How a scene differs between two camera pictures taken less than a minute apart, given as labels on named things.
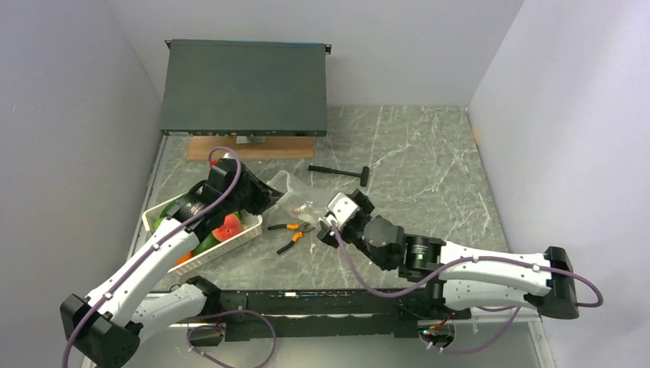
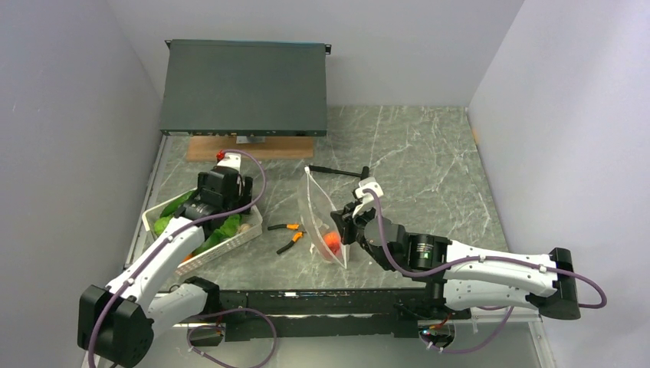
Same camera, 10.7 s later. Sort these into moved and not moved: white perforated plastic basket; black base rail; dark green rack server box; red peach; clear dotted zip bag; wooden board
Moved: red peach; clear dotted zip bag
Not moved: black base rail; dark green rack server box; white perforated plastic basket; wooden board
